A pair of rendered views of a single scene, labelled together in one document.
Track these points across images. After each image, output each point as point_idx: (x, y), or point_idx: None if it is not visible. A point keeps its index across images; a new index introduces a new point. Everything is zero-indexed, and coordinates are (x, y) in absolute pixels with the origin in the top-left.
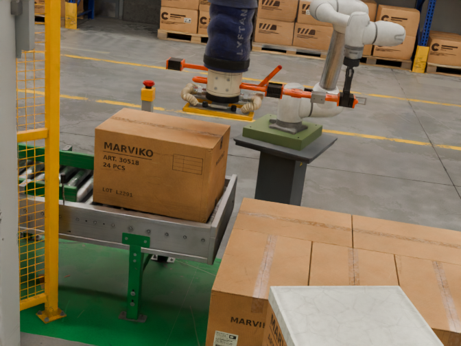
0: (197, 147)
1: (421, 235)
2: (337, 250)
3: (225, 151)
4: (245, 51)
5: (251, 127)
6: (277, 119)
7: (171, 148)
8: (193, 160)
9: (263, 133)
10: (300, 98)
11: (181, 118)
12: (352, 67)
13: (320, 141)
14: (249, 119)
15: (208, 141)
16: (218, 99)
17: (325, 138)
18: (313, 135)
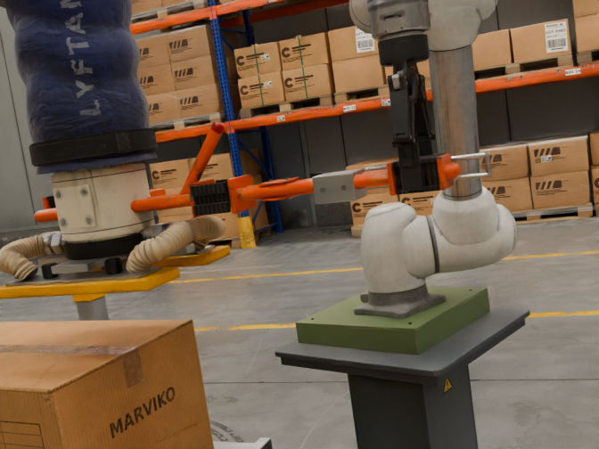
0: (19, 394)
1: None
2: None
3: (181, 387)
4: (109, 104)
5: (314, 319)
6: (368, 292)
7: None
8: (22, 432)
9: (335, 328)
10: (400, 232)
11: (91, 322)
12: (403, 62)
13: (482, 325)
14: (141, 288)
15: (70, 369)
16: (77, 251)
17: (497, 315)
18: (458, 314)
